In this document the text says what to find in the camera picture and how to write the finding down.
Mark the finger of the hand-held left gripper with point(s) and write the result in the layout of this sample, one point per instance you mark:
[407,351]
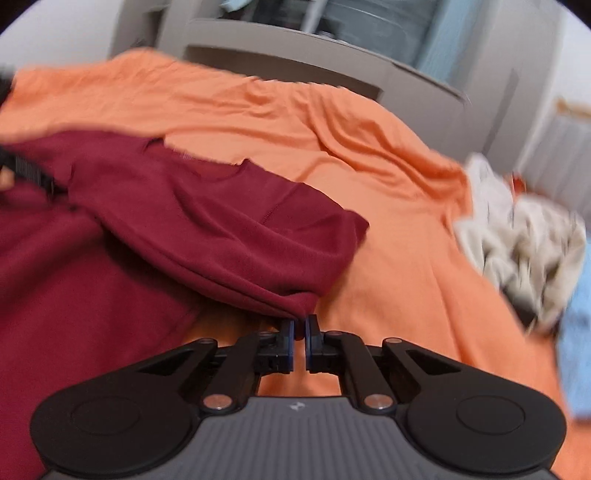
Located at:
[32,170]

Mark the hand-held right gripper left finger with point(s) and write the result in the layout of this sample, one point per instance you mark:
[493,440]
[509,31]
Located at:
[288,344]

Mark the light blue hanging curtain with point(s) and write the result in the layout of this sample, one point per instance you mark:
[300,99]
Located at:
[438,37]

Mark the light blue cloth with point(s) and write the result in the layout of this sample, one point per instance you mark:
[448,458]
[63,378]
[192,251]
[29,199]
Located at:
[575,360]

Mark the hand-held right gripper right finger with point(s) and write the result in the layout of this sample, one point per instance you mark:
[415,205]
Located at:
[310,346]

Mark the orange bed sheet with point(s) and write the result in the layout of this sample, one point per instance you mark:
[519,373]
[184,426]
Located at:
[323,152]

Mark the maroon garment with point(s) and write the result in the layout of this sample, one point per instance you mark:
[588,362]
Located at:
[194,230]

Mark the grey cabinet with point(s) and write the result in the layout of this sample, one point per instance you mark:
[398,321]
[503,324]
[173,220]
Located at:
[295,50]

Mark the beige clothes pile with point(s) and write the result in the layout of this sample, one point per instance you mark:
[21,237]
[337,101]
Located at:
[521,240]

